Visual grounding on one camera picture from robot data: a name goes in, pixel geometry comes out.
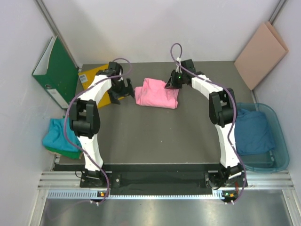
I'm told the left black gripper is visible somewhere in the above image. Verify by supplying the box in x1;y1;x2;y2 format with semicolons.
107;78;134;105

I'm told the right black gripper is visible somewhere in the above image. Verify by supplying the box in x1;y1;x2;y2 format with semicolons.
164;70;186;90

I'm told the pink t shirt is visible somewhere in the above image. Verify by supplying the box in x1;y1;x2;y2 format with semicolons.
134;78;179;109

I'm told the green t shirt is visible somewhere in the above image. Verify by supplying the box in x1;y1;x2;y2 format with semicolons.
45;146;82;160

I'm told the teal t shirt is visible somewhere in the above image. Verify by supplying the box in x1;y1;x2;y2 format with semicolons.
42;118;80;152

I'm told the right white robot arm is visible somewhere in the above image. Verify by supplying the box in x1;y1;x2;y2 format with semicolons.
165;58;243;186

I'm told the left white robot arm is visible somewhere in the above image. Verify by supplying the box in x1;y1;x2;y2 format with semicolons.
69;60;135;187

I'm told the yellow padded envelope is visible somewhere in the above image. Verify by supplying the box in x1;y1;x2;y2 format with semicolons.
77;64;122;108

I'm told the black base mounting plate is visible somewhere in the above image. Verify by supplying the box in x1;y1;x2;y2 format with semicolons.
80;163;244;195

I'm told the blue t shirt in bin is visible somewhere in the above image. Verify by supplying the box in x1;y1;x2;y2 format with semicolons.
235;109;276;156

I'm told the beige paper folder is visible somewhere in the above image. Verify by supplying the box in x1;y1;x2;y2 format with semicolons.
234;22;289;90

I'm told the teal plastic bin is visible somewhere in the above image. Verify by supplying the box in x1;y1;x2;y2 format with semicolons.
237;103;289;173

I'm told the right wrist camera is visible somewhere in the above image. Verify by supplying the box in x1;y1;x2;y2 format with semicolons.
175;57;182;74

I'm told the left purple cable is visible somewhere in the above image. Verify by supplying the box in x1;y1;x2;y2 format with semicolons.
63;57;133;204

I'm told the purple cable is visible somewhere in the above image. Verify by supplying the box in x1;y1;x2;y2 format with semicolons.
63;57;133;204
170;43;247;204

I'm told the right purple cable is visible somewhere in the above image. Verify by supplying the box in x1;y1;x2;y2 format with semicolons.
170;43;247;204

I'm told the green ring binder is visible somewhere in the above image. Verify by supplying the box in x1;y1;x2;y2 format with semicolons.
32;37;78;109

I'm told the grey slotted cable duct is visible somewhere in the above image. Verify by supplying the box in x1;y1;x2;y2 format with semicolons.
48;190;235;200

